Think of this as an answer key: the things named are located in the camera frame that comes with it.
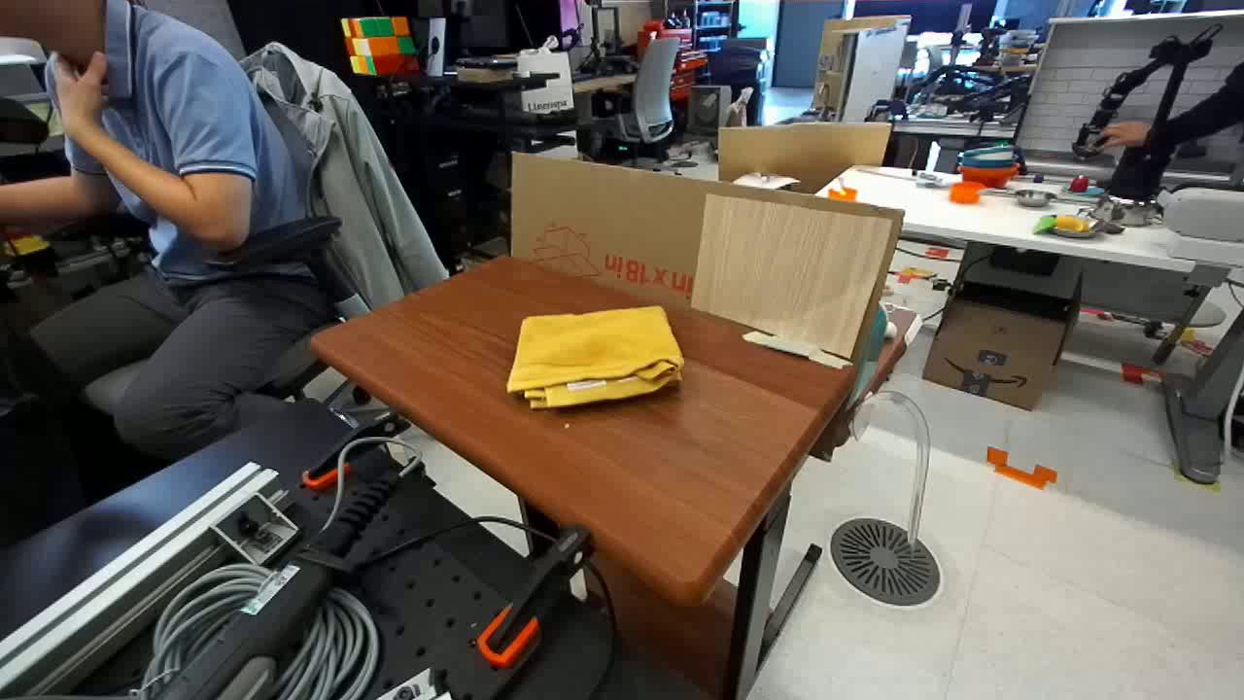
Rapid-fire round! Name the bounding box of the light wooden board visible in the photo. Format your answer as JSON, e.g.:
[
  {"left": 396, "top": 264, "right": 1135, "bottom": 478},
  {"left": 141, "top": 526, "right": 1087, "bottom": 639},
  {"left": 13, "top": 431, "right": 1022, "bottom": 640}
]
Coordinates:
[{"left": 687, "top": 188, "right": 904, "bottom": 374}]

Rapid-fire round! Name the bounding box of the grey jacket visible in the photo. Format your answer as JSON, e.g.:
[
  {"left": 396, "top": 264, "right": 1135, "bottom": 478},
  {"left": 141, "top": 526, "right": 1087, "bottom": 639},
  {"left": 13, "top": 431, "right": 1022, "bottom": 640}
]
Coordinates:
[{"left": 245, "top": 37, "right": 450, "bottom": 323}]

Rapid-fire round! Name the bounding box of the yellow towel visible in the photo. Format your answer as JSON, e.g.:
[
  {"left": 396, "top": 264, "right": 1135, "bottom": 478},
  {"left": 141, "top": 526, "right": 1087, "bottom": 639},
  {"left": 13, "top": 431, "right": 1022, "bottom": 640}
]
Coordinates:
[{"left": 504, "top": 303, "right": 687, "bottom": 411}]

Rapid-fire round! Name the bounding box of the large cardboard box red print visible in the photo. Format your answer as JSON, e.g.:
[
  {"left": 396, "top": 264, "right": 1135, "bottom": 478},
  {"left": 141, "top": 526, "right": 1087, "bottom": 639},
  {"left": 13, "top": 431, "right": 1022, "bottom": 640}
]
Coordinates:
[{"left": 504, "top": 151, "right": 729, "bottom": 311}]

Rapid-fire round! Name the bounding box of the brown panel under table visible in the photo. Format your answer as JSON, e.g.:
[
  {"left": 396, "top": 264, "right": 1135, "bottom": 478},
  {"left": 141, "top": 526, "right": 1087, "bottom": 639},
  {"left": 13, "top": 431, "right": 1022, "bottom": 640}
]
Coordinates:
[{"left": 588, "top": 548, "right": 744, "bottom": 700}]

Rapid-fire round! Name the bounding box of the tall white cardboard box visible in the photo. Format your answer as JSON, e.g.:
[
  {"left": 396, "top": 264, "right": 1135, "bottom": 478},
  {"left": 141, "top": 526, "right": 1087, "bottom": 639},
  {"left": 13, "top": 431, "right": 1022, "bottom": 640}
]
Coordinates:
[{"left": 811, "top": 10, "right": 915, "bottom": 129}]

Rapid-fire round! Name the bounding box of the white bag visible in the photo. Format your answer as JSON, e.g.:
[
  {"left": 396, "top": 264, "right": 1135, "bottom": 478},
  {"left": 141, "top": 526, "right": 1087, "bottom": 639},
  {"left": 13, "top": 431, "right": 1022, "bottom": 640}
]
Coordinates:
[{"left": 513, "top": 35, "right": 578, "bottom": 118}]

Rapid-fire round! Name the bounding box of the yellow green toy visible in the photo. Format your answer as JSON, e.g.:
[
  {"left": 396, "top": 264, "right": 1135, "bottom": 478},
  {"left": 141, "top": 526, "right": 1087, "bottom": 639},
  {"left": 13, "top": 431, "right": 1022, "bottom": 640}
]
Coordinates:
[{"left": 1035, "top": 207, "right": 1105, "bottom": 245}]

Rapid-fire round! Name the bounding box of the grey office chair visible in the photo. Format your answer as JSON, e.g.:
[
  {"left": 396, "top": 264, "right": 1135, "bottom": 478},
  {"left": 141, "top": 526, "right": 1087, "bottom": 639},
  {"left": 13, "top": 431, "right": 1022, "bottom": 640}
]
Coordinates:
[{"left": 618, "top": 35, "right": 693, "bottom": 151}]

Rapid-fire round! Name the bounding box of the seated person blue shirt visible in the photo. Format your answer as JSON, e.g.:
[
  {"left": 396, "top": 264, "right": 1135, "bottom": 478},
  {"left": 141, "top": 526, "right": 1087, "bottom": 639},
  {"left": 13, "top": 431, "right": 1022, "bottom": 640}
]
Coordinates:
[{"left": 0, "top": 0, "right": 346, "bottom": 463}]

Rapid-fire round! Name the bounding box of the grey cable coil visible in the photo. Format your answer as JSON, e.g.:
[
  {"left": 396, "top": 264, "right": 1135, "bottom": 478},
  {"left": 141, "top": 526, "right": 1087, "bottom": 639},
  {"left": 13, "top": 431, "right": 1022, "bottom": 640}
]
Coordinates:
[{"left": 129, "top": 559, "right": 386, "bottom": 700}]

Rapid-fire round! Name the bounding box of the metal table leg frame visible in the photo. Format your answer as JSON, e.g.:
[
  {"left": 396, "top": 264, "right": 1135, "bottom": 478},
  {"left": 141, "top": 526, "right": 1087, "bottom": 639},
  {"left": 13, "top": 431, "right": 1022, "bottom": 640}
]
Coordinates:
[{"left": 724, "top": 490, "right": 828, "bottom": 700}]

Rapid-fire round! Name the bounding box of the aluminium profile rail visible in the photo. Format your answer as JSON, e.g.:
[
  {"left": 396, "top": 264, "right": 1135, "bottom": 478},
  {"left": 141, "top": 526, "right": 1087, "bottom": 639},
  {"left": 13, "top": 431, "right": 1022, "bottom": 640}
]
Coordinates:
[{"left": 0, "top": 460, "right": 285, "bottom": 693}]

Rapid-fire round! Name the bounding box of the white work table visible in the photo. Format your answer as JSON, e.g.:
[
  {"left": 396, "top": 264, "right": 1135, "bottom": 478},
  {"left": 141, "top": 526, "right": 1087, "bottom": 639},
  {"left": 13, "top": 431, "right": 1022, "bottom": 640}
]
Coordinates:
[{"left": 818, "top": 163, "right": 1244, "bottom": 490}]

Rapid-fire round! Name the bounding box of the cardboard box black print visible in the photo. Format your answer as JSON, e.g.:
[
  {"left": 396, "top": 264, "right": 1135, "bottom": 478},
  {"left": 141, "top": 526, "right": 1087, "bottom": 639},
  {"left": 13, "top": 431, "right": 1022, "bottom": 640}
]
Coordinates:
[{"left": 920, "top": 291, "right": 1073, "bottom": 416}]

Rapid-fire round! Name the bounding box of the black clamp orange handle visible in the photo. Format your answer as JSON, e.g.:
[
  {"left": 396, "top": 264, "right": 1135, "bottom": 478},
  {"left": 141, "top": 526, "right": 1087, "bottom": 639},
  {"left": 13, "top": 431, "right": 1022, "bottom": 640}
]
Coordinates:
[
  {"left": 298, "top": 421, "right": 413, "bottom": 496},
  {"left": 473, "top": 520, "right": 599, "bottom": 674}
]

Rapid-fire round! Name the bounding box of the black jointed stand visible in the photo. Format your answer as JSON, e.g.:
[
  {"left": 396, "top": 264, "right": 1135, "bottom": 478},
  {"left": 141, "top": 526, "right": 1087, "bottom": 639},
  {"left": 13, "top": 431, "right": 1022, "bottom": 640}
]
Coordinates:
[{"left": 1069, "top": 32, "right": 1222, "bottom": 207}]

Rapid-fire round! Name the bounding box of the black ribbed cable connector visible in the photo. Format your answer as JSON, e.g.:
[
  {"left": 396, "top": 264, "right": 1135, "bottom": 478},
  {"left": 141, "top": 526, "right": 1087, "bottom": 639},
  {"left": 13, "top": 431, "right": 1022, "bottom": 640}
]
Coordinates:
[{"left": 166, "top": 439, "right": 431, "bottom": 700}]

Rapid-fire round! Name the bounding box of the red teal bowl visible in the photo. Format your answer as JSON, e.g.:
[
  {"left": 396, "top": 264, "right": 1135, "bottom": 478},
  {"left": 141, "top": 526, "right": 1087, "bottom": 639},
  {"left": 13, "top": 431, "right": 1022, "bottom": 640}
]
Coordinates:
[{"left": 958, "top": 144, "right": 1026, "bottom": 188}]

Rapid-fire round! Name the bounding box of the round grille floor stand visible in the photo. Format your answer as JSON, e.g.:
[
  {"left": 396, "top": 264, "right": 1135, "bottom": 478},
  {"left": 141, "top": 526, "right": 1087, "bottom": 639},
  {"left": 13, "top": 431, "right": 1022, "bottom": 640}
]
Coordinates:
[{"left": 828, "top": 386, "right": 948, "bottom": 614}]

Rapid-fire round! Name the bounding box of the person in black sleeve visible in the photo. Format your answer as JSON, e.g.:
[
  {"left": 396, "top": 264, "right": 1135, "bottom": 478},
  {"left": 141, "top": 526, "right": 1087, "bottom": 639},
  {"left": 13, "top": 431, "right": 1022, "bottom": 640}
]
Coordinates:
[{"left": 1094, "top": 61, "right": 1244, "bottom": 158}]

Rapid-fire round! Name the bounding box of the black office chair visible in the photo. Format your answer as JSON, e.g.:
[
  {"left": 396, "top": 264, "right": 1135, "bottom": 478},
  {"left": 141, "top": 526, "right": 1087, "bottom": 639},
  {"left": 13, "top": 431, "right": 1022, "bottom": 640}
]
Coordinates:
[{"left": 209, "top": 211, "right": 363, "bottom": 403}]

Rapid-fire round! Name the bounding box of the colourful block box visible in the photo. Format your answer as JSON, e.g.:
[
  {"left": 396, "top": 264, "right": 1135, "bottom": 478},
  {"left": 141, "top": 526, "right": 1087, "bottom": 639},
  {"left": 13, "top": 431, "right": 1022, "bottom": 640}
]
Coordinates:
[{"left": 338, "top": 10, "right": 425, "bottom": 83}]

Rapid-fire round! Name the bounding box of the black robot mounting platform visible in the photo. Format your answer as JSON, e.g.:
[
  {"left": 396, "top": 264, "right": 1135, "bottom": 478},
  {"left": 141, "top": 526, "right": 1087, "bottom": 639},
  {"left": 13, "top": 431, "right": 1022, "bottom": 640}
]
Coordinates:
[{"left": 0, "top": 394, "right": 626, "bottom": 700}]

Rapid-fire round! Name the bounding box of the plain cardboard box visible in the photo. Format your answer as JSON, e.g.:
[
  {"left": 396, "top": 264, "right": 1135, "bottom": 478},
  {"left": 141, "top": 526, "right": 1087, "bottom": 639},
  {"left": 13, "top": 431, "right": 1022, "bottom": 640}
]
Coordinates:
[{"left": 715, "top": 118, "right": 895, "bottom": 198}]

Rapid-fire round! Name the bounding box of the white perforated panel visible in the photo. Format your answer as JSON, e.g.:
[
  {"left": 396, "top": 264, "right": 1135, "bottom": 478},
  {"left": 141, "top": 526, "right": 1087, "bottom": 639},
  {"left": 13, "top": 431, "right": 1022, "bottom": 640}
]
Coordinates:
[{"left": 1011, "top": 10, "right": 1244, "bottom": 177}]

